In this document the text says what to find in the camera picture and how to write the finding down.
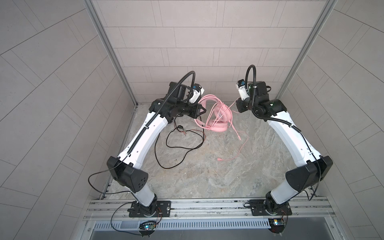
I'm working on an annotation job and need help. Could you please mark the pink headphones with cable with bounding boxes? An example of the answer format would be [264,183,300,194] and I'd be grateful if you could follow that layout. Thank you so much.
[194,94,250,162]

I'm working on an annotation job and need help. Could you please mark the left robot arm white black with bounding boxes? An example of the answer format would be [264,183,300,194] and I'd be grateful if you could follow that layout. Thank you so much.
[107,71,206,217]

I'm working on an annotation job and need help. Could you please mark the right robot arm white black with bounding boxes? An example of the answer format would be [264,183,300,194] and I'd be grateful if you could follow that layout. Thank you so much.
[236,80,334,215]

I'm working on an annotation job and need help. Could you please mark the right circuit board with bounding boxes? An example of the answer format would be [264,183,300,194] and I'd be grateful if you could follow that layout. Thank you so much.
[269,219,286,234]

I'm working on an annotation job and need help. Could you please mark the circuit board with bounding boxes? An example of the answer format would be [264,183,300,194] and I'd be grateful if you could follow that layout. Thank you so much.
[269,219,286,234]
[139,221,157,237]

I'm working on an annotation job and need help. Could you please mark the left circuit board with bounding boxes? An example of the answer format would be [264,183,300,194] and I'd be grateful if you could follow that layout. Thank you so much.
[139,221,157,237]

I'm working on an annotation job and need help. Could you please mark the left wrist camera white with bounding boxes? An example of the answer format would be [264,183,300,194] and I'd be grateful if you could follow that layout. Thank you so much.
[189,84,205,105]

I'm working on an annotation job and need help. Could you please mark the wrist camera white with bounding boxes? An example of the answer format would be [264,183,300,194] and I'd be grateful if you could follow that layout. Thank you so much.
[189,84,205,105]
[236,79,250,101]

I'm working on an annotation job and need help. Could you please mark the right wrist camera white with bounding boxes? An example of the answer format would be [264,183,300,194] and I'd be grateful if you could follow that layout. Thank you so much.
[236,79,250,101]

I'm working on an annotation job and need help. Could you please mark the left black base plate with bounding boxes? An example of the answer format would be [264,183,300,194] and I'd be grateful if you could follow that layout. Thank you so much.
[128,200,171,218]

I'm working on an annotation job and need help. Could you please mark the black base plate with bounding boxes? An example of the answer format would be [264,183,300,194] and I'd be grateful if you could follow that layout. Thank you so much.
[128,200,171,218]
[243,200,292,216]

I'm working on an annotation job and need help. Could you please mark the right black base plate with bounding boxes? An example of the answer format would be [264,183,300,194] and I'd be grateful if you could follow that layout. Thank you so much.
[243,200,292,216]

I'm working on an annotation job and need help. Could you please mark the aluminium mounting rail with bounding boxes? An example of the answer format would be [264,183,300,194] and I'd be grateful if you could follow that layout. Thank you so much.
[83,197,335,220]

